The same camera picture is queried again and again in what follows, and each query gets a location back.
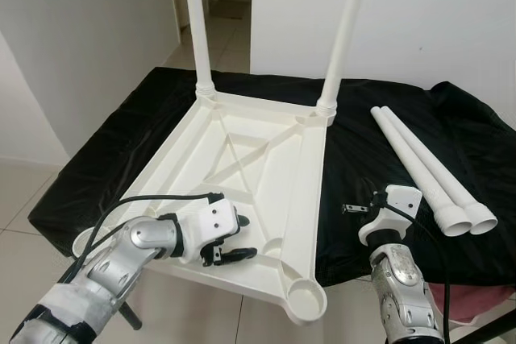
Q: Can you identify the brown door mat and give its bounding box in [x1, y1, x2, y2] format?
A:
[208, 0, 252, 19]

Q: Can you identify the black cloth table cover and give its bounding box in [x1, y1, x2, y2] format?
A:
[28, 64, 516, 287]

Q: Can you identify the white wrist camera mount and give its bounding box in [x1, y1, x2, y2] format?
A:
[359, 184, 424, 245]
[173, 199, 239, 263]

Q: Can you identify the white plastic table top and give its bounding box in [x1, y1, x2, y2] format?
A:
[71, 89, 336, 327]

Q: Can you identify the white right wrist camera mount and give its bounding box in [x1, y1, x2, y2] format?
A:
[359, 184, 424, 245]

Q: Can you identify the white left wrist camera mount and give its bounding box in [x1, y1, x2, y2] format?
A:
[173, 199, 239, 263]

